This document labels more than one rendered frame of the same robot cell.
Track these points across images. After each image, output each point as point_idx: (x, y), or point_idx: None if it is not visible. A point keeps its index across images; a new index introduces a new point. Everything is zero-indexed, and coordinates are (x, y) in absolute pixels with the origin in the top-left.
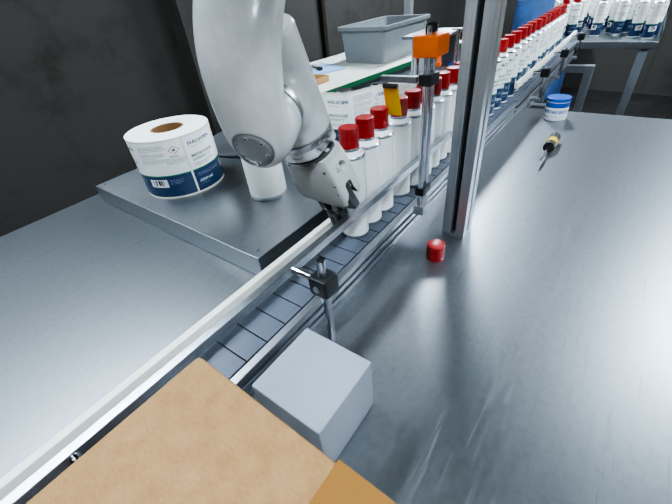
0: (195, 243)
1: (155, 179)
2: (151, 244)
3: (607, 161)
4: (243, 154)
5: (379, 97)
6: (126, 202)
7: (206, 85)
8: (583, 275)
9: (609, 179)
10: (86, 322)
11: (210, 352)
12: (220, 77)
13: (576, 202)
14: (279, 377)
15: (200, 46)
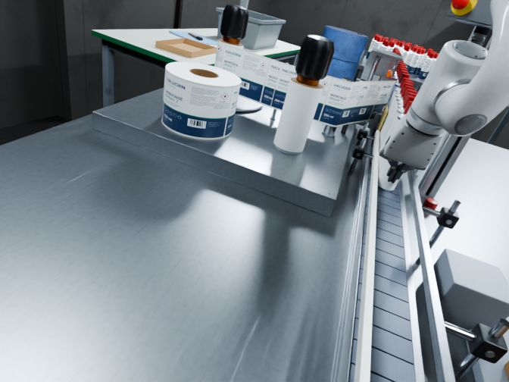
0: (246, 183)
1: (195, 119)
2: (198, 180)
3: (465, 160)
4: (461, 126)
5: (363, 89)
6: (148, 135)
7: (486, 82)
8: (507, 227)
9: (475, 171)
10: (206, 247)
11: (376, 267)
12: (505, 82)
13: (470, 183)
14: (464, 277)
15: (502, 61)
